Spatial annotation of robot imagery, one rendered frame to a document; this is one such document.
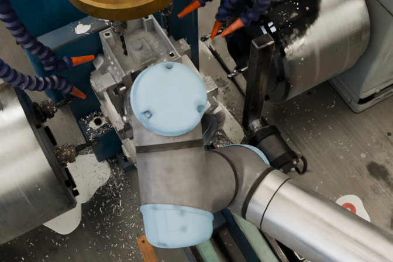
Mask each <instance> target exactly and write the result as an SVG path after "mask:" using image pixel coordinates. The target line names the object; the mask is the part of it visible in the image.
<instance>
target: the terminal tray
mask: <svg viewBox="0 0 393 262"><path fill-rule="evenodd" d="M146 35H147V36H146ZM153 35H154V36H153ZM156 35H157V39H156ZM99 36H100V38H101V42H102V46H103V51H104V55H105V58H107V60H108V64H109V66H111V69H112V71H113V72H114V74H115V75H116V76H117V79H118V81H119V82H121V81H122V77H124V76H126V75H128V74H130V73H133V72H135V71H137V70H139V69H141V68H142V67H146V66H148V68H149V67H151V65H152V64H153V66H154V65H156V64H159V63H163V61H164V60H165V59H166V61H164V63H165V62H167V61H168V62H175V63H181V64H182V60H181V56H180V54H179V52H178V51H177V50H176V48H175V47H174V45H173V44H172V42H171V41H170V40H169V38H168V37H167V35H166V34H165V32H164V30H163V29H162V28H161V26H160V25H159V24H158V22H157V21H156V19H155V18H154V16H153V15H152V14H151V15H149V16H146V17H144V18H140V19H136V20H127V30H126V32H125V34H124V35H123V37H124V39H125V44H126V50H127V53H128V55H127V56H126V55H123V54H121V53H123V52H124V49H123V48H122V42H121V41H120V36H118V35H117V34H116V33H114V32H113V31H112V28H111V27H110V28H108V29H105V30H103V31H101V32H99ZM148 36H150V37H148ZM138 37H139V38H138ZM144 38H145V39H144ZM119 41H120V44H119ZM158 44H160V45H159V47H158ZM154 45H156V47H155V46H154ZM156 48H157V49H156ZM164 48H165V49H164ZM115 49H117V51H115ZM160 49H161V50H160ZM162 50H163V52H164V50H165V52H164V53H163V52H161V51H162ZM166 50H167V51H168V53H167V51H166ZM119 52H121V53H119ZM154 52H155V53H154ZM160 53H161V54H160ZM130 54H132V55H130ZM158 56H159V57H158ZM160 56H161V58H160ZM124 57H125V59H124ZM134 58H135V59H134ZM157 59H158V60H157ZM124 60H125V61H124ZM133 60H136V61H133ZM155 61H156V63H155ZM127 62H128V63H129V64H128V63H127ZM124 64H125V65H124ZM129 66H130V68H129ZM126 69H127V71H126Z"/></svg>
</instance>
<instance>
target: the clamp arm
mask: <svg viewBox="0 0 393 262"><path fill-rule="evenodd" d="M274 43H275V41H274V39H273V38H272V37H271V36H270V34H269V33H266V34H264V35H262V36H260V37H258V38H255V39H253V40H252V41H251V46H250V48H251V49H250V59H249V69H248V74H247V84H246V93H245V98H244V108H243V118H242V126H243V127H244V128H245V130H246V131H249V130H253V127H252V125H253V126H254V127H255V126H256V125H257V123H256V122H255V121H257V122H258V124H261V123H260V122H261V114H262V110H263V103H264V97H265V94H266V88H267V81H268V75H269V72H270V65H271V59H272V55H273V49H274ZM251 124H252V125H251Z"/></svg>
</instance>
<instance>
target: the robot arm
mask: <svg viewBox="0 0 393 262"><path fill-rule="evenodd" d="M113 92H114V93H115V95H114V93H113ZM106 93H107V94H108V97H109V99H110V100H111V103H112V105H114V107H115V109H116V111H117V113H118V114H120V117H121V118H122V121H123V123H124V125H123V127H124V128H123V129H121V130H119V131H118V134H119V137H120V139H121V140H125V139H127V138H129V139H130V140H132V139H134V143H135V149H136V160H137V171H138V177H139V188H140V199H141V207H140V211H141V213H142V214H143V221H144V228H145V233H146V238H147V240H148V242H149V243H150V244H152V245H154V246H156V247H161V248H180V247H188V246H194V245H196V244H200V243H203V242H205V241H207V240H208V239H209V238H210V237H211V236H212V232H213V225H212V221H213V213H215V212H217V211H220V210H223V209H225V208H228V209H229V210H231V211H232V212H234V213H235V214H237V215H239V216H240V217H242V218H243V219H245V220H246V221H248V222H250V223H251V224H253V225H254V226H256V227H258V228H259V229H261V230H262V231H264V232H265V233H267V234H268V235H270V236H271V237H273V238H275V239H276V240H278V241H279V242H281V243H282V244H284V245H285V246H287V247H289V248H290V249H291V250H293V251H294V252H296V253H298V254H299V255H301V256H302V257H304V258H305V259H307V260H309V261H310V262H393V235H392V234H390V233H388V232H386V231H385V230H383V229H381V228H380V227H378V226H376V225H374V224H372V223H371V222H369V221H367V220H365V219H363V218H362V217H360V216H358V215H356V214H355V213H353V212H351V211H350V210H348V209H346V208H344V207H342V206H341V205H339V204H337V203H335V202H333V201H332V200H330V199H328V198H327V197H325V196H323V195H321V194H320V193H318V192H316V191H314V190H312V189H311V188H309V187H307V186H306V185H304V184H302V183H300V182H298V181H297V180H295V179H293V178H291V177H289V176H288V175H286V174H284V173H282V172H281V171H279V170H277V169H275V168H274V167H272V166H270V163H269V162H268V160H267V158H266V157H265V155H264V154H263V152H261V151H260V150H259V149H258V148H256V147H253V146H250V145H246V144H229V145H226V146H223V147H221V148H218V149H212V150H204V142H203V136H202V126H201V118H202V116H203V114H204V112H205V109H206V104H207V93H206V88H205V85H204V83H203V81H202V80H201V78H200V76H199V75H198V74H197V73H196V72H195V71H194V70H193V69H191V68H189V67H188V66H186V65H184V64H181V63H175V62H168V61H167V62H165V63H160V64H156V65H153V66H151V67H149V68H148V66H146V67H143V68H141V69H139V70H137V71H135V72H133V73H130V74H128V75H126V76H124V77H122V81H121V82H118V83H117V84H114V85H112V86H110V87H108V88H107V90H106Z"/></svg>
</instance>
